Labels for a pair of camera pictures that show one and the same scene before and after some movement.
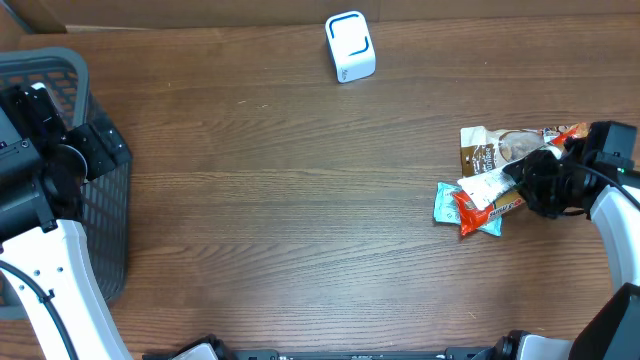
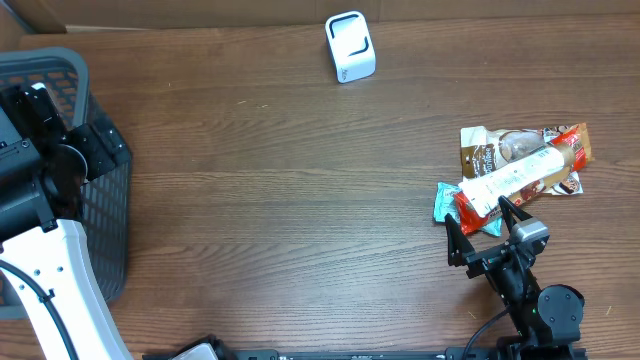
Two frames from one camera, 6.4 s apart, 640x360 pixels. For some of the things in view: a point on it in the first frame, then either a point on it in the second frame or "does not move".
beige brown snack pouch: x=485 y=150 does not move
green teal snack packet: x=447 y=209 does not move
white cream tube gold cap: x=487 y=188 does not move
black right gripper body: x=550 y=187 → x=485 y=262
